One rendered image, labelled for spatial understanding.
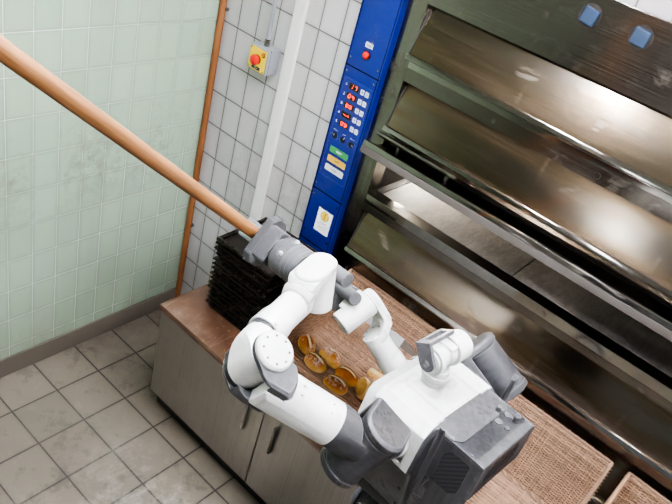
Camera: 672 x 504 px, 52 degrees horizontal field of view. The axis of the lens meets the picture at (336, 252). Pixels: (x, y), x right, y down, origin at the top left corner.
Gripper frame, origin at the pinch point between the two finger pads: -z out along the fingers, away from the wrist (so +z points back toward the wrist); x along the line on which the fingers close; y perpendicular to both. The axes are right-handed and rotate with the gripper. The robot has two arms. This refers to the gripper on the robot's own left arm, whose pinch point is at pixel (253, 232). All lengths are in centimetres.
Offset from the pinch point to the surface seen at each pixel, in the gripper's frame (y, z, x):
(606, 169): 67, 33, -75
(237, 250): 71, -64, 10
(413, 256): 101, -20, -27
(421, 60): 50, -31, -76
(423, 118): 66, -29, -65
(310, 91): 66, -78, -55
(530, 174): 73, 12, -66
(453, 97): 60, -20, -73
